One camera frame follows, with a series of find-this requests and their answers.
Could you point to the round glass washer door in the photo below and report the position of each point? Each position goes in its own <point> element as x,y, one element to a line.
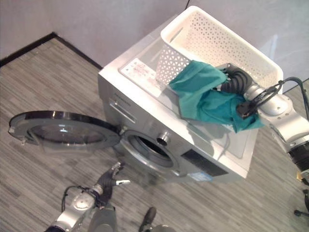
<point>62,130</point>

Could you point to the chrome washer control knob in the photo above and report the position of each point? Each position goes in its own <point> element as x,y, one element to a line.
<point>163,137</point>

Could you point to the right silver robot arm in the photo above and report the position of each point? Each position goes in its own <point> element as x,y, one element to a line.
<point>277,111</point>

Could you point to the white perforated laundry basket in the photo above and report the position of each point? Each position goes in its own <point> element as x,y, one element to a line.
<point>217,41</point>

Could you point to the silver front-load washing machine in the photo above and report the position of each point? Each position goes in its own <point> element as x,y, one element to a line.
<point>149,125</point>

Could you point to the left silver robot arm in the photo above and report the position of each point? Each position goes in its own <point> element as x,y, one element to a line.
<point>77,210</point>

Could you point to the dark robot foot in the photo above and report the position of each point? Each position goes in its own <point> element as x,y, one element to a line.
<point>147,218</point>

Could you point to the black chair base leg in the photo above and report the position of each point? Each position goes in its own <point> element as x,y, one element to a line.
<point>301,213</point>

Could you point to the white instruction sticker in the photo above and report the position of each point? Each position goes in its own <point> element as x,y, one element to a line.
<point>140,71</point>

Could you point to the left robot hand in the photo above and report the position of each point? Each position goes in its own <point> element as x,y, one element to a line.
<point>109,177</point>

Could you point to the teal cloth garment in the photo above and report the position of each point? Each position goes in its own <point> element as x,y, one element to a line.
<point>207,96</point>

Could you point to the blue energy label sticker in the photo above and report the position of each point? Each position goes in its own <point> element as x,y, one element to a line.
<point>202,177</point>

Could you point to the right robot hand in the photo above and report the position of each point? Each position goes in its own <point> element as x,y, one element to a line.
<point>234,81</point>

